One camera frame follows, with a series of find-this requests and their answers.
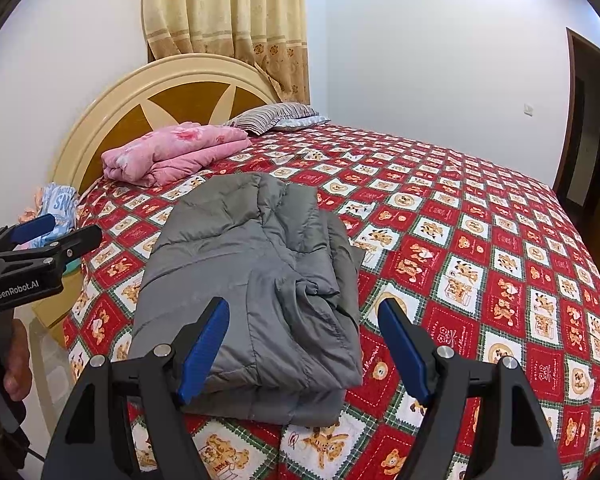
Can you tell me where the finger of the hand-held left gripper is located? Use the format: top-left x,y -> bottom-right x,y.
0,225 -> 103,264
0,213 -> 56,249

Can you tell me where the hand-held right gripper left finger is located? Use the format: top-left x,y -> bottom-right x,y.
40,296 -> 231,480

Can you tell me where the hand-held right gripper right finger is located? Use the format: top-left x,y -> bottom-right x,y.
377,298 -> 566,480

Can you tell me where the grey puffer jacket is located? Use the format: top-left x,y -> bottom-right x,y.
127,172 -> 366,428

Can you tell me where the person's left hand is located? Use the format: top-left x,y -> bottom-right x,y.
2,318 -> 34,402

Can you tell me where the blue white plastic package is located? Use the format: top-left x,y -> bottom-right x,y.
39,182 -> 81,242

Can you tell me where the beige bedside table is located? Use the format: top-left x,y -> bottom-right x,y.
30,265 -> 88,333

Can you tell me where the red printed bedspread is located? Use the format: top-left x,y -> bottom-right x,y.
62,120 -> 600,480

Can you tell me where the pink folded blanket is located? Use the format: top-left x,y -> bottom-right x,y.
101,122 -> 254,189

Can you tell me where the cream wooden headboard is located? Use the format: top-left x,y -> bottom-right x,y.
50,54 -> 281,201

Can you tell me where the striped pillow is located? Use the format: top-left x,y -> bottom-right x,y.
227,102 -> 318,136

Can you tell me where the light floral pillow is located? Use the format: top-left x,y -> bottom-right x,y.
272,114 -> 331,134

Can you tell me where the beige patterned curtain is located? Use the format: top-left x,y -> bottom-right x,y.
142,0 -> 312,107

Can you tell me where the dark door frame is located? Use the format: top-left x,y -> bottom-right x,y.
552,27 -> 600,221

